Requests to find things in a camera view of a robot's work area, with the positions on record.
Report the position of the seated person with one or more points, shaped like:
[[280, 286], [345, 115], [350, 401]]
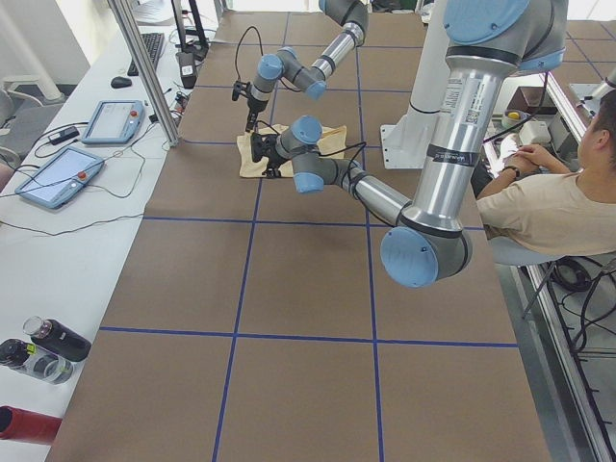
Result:
[[540, 204]]

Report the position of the black computer mouse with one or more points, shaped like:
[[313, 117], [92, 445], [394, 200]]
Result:
[[120, 82]]

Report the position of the dark labelled box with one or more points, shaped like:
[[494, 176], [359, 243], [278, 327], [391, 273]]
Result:
[[187, 69]]

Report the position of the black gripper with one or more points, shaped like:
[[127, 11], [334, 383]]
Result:
[[252, 107], [269, 147]]

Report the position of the aluminium frame post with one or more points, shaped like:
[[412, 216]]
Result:
[[132, 35]]

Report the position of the teach pendant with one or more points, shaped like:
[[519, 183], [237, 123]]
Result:
[[57, 181], [114, 122]]

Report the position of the dark bottle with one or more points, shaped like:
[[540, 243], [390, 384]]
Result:
[[56, 337]]

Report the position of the red cylinder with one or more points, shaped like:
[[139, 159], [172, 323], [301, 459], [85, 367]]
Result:
[[28, 427]]

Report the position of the lower teach pendant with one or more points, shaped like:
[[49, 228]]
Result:
[[57, 181]]

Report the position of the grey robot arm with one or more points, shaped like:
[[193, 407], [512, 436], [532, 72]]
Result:
[[285, 65], [472, 47]]

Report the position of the robot base pedestal white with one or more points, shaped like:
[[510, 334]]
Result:
[[404, 144]]

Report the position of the upper teach pendant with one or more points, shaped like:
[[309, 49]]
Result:
[[114, 122]]

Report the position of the clear labelled bottle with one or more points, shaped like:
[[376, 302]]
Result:
[[35, 361]]

